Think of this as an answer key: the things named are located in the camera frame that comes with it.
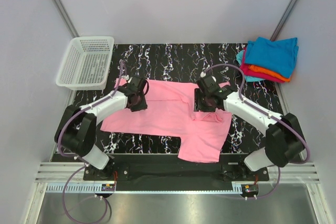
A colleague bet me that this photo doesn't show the cyan folded t shirt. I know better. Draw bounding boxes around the cyan folded t shirt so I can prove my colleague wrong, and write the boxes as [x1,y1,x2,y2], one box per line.
[236,50,264,82]

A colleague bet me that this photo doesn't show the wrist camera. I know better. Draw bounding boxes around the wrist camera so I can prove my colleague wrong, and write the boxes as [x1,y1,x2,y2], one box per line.
[196,72,220,96]
[126,76,146,92]

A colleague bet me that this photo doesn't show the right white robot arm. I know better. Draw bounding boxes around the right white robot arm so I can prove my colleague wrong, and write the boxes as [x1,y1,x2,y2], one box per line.
[194,87,308,180]

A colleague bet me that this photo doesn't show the pink t shirt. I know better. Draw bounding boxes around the pink t shirt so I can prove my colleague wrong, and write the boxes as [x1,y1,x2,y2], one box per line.
[100,80,232,163]

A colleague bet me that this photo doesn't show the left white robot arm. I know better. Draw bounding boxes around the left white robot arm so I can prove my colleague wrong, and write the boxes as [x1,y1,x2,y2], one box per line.
[55,81,149,180]

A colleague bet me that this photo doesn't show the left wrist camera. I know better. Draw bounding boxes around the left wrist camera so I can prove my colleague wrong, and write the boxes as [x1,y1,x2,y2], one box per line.
[126,76,146,92]

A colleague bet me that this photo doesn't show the blue folded t shirt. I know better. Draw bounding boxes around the blue folded t shirt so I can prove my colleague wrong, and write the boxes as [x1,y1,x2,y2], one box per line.
[245,37,299,78]

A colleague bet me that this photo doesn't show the magenta folded t shirt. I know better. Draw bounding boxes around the magenta folded t shirt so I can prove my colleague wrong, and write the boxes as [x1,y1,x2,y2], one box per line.
[241,48,284,83]

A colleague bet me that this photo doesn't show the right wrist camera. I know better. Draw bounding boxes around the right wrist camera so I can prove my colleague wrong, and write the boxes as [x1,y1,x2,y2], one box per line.
[196,72,220,96]

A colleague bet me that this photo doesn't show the orange folded t shirt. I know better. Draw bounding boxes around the orange folded t shirt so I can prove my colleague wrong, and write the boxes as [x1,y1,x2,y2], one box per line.
[248,65,291,82]

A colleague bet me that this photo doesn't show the white plastic basket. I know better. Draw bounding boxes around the white plastic basket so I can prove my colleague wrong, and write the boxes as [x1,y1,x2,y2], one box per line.
[56,36,114,91]

